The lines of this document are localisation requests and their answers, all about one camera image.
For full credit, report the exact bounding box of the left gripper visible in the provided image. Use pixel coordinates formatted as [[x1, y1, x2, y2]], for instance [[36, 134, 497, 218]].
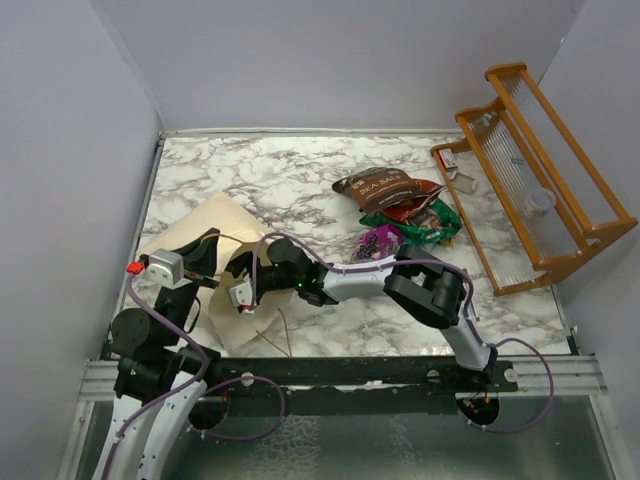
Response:
[[156, 226, 220, 345]]

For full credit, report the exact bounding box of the beige paper bag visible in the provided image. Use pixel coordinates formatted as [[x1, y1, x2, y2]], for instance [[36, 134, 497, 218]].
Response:
[[137, 192, 293, 357]]

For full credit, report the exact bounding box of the purple snack packet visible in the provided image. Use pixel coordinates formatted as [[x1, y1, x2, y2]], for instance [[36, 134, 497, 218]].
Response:
[[350, 225, 404, 264]]

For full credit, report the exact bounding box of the dark brown chocolate packet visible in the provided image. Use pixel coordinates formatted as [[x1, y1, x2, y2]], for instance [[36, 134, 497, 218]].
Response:
[[332, 167, 423, 215]]

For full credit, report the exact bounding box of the red doritos bag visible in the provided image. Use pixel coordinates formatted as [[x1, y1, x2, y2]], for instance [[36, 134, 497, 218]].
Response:
[[382, 179, 445, 225]]

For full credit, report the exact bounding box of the green crisps bag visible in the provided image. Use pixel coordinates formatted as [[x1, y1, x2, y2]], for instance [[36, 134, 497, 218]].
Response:
[[359, 198, 463, 246]]

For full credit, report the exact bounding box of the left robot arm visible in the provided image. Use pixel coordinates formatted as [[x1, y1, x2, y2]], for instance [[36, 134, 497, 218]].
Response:
[[93, 228, 221, 479]]

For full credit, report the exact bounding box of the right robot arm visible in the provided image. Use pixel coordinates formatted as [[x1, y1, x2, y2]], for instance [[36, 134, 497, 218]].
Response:
[[225, 235, 497, 391]]

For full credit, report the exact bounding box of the small red card box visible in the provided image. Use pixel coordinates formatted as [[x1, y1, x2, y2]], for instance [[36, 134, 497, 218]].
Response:
[[438, 149, 458, 170]]

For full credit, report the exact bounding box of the wooden rack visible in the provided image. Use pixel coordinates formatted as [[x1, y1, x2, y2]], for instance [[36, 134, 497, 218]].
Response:
[[431, 63, 638, 296]]

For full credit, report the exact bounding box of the clear plastic cup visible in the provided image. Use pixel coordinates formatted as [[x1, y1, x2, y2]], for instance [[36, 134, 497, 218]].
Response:
[[526, 188, 556, 216]]

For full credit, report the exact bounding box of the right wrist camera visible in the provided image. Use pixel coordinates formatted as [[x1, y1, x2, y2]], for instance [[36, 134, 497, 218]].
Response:
[[227, 281, 254, 314]]

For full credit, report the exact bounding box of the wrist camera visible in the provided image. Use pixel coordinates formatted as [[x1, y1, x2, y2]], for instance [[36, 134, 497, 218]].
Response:
[[126, 249, 190, 290], [227, 281, 254, 314]]

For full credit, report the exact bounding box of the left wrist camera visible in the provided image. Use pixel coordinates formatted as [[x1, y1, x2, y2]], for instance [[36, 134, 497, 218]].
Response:
[[126, 249, 190, 290]]

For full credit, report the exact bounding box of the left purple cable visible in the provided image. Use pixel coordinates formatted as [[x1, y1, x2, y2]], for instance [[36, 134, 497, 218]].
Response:
[[104, 272, 209, 479]]

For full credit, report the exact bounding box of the purple cable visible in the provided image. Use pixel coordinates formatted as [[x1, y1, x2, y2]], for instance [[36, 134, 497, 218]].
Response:
[[249, 232, 555, 436], [104, 272, 209, 479]]

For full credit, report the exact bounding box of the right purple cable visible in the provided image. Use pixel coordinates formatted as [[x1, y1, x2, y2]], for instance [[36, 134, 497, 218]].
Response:
[[249, 232, 555, 436]]

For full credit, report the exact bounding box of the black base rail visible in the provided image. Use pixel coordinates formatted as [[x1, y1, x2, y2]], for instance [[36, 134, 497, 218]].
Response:
[[190, 356, 517, 427]]

